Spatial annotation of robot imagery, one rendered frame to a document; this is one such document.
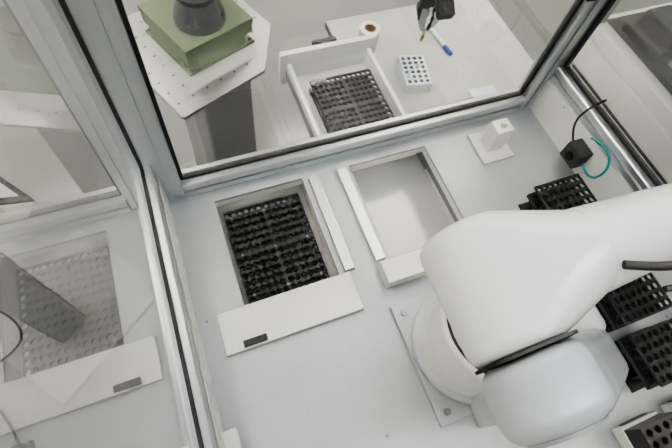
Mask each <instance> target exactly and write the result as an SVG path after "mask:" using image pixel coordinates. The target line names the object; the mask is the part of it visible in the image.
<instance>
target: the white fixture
mask: <svg viewBox="0 0 672 448"><path fill-rule="evenodd" d="M513 132H514V128H513V126H512V125H511V123H510V122H509V120H508V119H507V118H503V119H499V120H495V121H492V122H491V123H490V124H489V126H488V128H487V129H486V130H483V131H479V132H476V133H472V134H468V135H467V138H468V139H469V141H470V143H471V144H472V146H473V148H474V149H475V151H476V153H477V154H478V156H479V158H480V159H481V161H482V163H483V164H484V165H485V164H489V163H492V162H496V161H499V160H503V159H506V158H510V157H513V156H514V154H513V152H512V151H511V149H510V148H509V146H508V145H507V143H506V142H507V141H508V139H509V138H510V136H511V135H512V133H513Z"/></svg>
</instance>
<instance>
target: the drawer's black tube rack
mask: <svg viewBox="0 0 672 448"><path fill-rule="evenodd" d="M296 200H297V199H296ZM285 203H286V202H285ZM299 203H300V204H301V205H300V204H299ZM267 208H268V207H267ZM301 209H302V210H303V212H302V210H301ZM304 216H305V217H306V218H304ZM225 222H226V226H227V229H228V233H229V236H230V240H231V243H232V246H233V250H234V253H235V257H236V260H237V264H238V267H239V270H240V274H241V277H242V281H243V284H244V288H245V291H246V294H247V298H248V301H249V303H253V302H256V301H259V300H262V299H265V298H268V297H271V296H274V295H277V294H280V293H283V292H286V291H289V290H293V289H296V288H299V287H302V286H305V285H308V284H311V283H314V282H317V281H320V280H323V279H326V278H327V276H328V278H329V274H328V272H327V269H326V266H325V264H324V261H323V258H322V256H321V253H320V250H319V248H318V245H317V243H316V240H315V237H314V235H313V232H312V229H311V227H310V224H309V221H308V219H307V216H306V213H305V211H304V208H303V206H302V203H301V200H297V201H295V200H293V202H290V203H286V204H283V205H279V206H275V207H272V208H268V209H262V210H261V211H257V212H254V213H250V214H247V215H243V216H239V217H236V218H230V219H229V220H225ZM307 223H308V226H307ZM309 230H311V232H310V231H309ZM312 238H313V239H314V242H313V239H312ZM315 246H317V248H316V247H315ZM318 253H319V254H320V255H318ZM321 260H322V263H321ZM323 267H324V268H325V271H324V268H323ZM326 275H327V276H326Z"/></svg>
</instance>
